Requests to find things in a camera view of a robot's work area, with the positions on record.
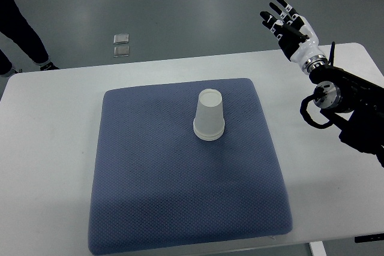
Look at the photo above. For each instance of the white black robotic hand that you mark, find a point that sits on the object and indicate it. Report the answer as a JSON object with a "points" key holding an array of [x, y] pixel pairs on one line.
{"points": [[296, 38]]}

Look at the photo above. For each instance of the white paper cup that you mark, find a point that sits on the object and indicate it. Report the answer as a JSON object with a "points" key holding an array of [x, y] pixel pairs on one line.
{"points": [[206, 137], [209, 112]]}

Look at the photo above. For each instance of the white paper cup on cushion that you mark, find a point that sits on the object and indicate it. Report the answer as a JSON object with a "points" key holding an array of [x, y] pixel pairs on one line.
{"points": [[206, 137]]}

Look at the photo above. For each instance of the upper metal floor plate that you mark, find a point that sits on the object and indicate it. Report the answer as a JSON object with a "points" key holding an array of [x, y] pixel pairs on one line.
{"points": [[121, 38]]}

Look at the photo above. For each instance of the blue textured cushion mat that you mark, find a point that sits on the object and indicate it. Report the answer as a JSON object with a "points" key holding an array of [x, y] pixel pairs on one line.
{"points": [[156, 184]]}

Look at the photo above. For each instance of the white table leg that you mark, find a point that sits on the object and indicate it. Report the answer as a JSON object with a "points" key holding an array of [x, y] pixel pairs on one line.
{"points": [[317, 248]]}

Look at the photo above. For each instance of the black table control panel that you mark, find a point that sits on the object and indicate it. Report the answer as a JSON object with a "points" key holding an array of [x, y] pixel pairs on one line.
{"points": [[369, 238]]}

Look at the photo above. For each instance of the black white right sneaker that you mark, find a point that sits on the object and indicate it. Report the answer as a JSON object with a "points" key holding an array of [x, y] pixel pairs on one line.
{"points": [[49, 66]]}

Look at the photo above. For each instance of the person in dark trousers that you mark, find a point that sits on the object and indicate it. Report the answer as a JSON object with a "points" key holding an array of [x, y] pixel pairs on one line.
{"points": [[15, 27]]}

